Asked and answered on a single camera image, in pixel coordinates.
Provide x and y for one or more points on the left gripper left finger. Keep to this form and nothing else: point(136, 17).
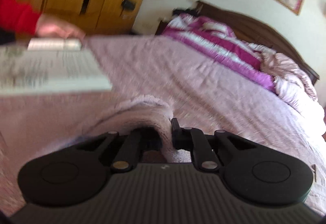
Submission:
point(136, 143)

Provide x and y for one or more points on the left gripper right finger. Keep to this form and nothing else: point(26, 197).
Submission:
point(195, 141)

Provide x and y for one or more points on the pink cable knit cardigan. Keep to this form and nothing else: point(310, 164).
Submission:
point(124, 115)

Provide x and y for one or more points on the red sleeved forearm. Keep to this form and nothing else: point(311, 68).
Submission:
point(17, 17)

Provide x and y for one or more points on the person's hand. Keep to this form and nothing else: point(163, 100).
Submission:
point(52, 27)

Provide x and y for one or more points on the pink floral bedspread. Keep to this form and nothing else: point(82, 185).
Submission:
point(203, 94)

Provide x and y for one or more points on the magenta white striped duvet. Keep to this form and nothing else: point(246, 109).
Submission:
point(219, 42)

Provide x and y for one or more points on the pink checked pillow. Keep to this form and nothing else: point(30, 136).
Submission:
point(292, 84)

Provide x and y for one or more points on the dark wooden headboard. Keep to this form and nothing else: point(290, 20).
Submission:
point(254, 31)

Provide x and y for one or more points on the small black hanging bag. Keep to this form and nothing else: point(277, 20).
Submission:
point(128, 5)

